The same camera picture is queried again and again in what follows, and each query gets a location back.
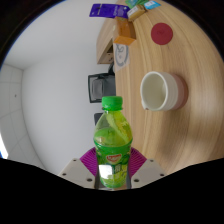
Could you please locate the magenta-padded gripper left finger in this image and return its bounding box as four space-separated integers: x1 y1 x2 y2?
58 147 101 190

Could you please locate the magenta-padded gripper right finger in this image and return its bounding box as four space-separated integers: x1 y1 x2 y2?
125 147 167 190

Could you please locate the green drink bottle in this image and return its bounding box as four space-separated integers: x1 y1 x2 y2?
92 95 134 191

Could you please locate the white and pink mug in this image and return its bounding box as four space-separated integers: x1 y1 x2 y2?
139 70 190 112

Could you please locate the grey mesh office chair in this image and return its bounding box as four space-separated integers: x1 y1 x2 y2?
87 63 117 104

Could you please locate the white paper with round print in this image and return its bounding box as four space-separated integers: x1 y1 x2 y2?
112 42 131 73

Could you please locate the flat round red coaster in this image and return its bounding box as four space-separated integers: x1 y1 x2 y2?
150 22 174 46

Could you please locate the orange cardboard box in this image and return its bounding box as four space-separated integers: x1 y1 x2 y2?
113 16 137 46

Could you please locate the small yellow box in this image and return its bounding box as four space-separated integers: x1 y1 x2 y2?
126 4 147 23

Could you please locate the purple card package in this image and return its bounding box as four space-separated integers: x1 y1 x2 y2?
88 3 131 20

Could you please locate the teal packet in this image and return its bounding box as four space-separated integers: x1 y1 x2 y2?
143 0 162 11

